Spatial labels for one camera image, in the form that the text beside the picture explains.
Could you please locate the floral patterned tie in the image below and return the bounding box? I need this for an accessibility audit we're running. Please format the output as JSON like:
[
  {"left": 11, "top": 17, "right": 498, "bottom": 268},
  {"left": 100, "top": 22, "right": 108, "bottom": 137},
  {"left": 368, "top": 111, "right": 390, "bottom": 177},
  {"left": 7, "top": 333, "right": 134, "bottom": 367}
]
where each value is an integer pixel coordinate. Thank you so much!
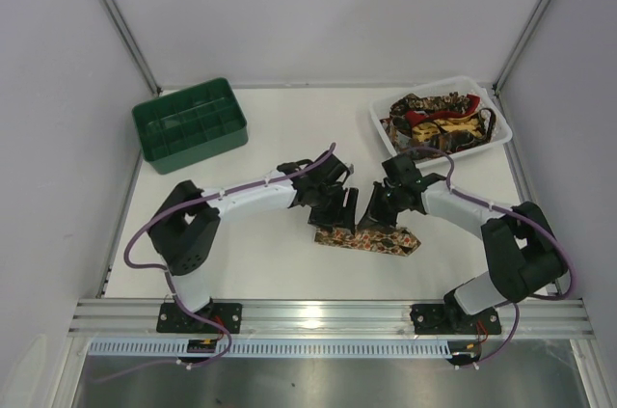
[{"left": 313, "top": 227, "right": 421, "bottom": 258}]

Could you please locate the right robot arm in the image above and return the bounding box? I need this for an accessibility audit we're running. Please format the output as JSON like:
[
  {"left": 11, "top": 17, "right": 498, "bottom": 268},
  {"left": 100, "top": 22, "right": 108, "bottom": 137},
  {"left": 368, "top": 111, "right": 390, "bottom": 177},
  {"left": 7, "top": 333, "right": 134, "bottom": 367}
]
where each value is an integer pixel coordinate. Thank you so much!
[{"left": 359, "top": 154, "right": 570, "bottom": 329}]

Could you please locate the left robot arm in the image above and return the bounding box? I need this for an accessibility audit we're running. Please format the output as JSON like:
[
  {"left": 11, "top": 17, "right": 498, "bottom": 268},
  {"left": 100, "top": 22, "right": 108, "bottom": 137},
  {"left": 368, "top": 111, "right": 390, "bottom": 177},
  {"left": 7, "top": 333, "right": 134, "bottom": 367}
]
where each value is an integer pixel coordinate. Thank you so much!
[{"left": 147, "top": 151, "right": 358, "bottom": 313}]

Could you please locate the pile of ties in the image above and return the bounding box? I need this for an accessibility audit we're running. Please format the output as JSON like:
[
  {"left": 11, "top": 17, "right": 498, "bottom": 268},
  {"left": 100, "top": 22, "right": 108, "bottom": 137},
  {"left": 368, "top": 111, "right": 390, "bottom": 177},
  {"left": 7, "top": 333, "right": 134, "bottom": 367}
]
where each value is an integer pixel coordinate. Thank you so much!
[{"left": 379, "top": 92, "right": 497, "bottom": 154}]

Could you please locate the white plastic basket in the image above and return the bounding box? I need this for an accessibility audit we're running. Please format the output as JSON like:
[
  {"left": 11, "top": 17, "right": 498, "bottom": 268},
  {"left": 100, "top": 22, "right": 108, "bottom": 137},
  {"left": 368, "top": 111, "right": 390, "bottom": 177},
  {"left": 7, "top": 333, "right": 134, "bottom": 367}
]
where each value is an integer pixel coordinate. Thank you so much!
[{"left": 369, "top": 76, "right": 513, "bottom": 168}]

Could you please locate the green compartment tray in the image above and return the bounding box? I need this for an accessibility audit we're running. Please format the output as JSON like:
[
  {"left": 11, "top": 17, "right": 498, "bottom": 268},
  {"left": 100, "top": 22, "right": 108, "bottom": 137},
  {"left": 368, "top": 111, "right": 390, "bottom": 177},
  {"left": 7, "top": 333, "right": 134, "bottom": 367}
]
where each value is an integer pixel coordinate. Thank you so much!
[{"left": 131, "top": 77, "right": 249, "bottom": 175}]

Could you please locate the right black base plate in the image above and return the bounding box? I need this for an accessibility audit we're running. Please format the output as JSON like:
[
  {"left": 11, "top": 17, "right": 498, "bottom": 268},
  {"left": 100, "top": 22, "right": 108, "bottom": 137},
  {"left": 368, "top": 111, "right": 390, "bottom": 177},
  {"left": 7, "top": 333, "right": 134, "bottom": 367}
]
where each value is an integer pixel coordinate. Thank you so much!
[{"left": 410, "top": 303, "right": 502, "bottom": 336}]

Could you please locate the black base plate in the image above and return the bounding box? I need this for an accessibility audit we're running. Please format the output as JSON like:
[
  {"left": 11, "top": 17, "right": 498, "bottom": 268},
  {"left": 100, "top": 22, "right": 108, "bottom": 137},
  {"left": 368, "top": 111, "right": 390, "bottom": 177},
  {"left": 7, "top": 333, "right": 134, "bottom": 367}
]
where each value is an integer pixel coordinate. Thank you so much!
[
  {"left": 156, "top": 301, "right": 244, "bottom": 335},
  {"left": 410, "top": 303, "right": 502, "bottom": 336}
]

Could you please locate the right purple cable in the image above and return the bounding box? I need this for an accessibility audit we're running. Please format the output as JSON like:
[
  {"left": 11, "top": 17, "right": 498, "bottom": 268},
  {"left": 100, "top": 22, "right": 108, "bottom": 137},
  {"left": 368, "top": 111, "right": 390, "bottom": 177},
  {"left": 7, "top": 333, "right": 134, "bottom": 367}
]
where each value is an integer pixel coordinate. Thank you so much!
[{"left": 399, "top": 146, "right": 579, "bottom": 370}]

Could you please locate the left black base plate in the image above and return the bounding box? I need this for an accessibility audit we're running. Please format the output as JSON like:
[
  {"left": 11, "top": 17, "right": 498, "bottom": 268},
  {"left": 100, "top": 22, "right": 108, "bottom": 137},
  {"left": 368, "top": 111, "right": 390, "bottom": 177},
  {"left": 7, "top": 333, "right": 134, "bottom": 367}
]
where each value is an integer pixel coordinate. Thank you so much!
[{"left": 156, "top": 301, "right": 244, "bottom": 335}]

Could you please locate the aluminium mounting rail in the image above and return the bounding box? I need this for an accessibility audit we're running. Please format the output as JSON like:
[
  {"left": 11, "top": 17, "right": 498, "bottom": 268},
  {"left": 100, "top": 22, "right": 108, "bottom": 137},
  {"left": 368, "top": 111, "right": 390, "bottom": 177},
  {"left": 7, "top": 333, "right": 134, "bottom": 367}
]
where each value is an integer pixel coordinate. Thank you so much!
[{"left": 68, "top": 298, "right": 595, "bottom": 340}]

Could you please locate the white slotted cable duct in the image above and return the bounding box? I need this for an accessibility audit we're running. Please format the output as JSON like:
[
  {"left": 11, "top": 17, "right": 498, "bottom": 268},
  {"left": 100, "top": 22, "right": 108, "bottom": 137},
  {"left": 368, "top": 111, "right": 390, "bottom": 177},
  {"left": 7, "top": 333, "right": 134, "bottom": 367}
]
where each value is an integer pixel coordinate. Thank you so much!
[{"left": 88, "top": 338, "right": 452, "bottom": 359}]

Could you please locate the right frame post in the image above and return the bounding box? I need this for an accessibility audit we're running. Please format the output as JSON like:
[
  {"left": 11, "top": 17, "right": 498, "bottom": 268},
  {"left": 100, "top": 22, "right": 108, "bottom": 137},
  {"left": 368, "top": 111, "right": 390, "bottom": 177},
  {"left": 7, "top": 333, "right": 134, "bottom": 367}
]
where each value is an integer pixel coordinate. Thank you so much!
[{"left": 493, "top": 0, "right": 553, "bottom": 95}]

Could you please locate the frame post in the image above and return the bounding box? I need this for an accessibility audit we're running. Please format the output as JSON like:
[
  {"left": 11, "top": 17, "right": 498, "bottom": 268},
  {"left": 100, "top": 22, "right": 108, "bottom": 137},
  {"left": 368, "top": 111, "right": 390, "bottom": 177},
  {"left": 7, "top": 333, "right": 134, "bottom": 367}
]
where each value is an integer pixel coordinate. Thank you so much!
[
  {"left": 493, "top": 0, "right": 553, "bottom": 95},
  {"left": 98, "top": 0, "right": 162, "bottom": 96}
]

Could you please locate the left frame post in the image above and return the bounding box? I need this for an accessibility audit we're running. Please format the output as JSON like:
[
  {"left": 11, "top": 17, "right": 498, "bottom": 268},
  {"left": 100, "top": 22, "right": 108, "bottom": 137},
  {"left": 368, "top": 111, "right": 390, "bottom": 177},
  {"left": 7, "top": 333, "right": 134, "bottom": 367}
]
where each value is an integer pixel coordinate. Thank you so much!
[{"left": 98, "top": 0, "right": 162, "bottom": 96}]

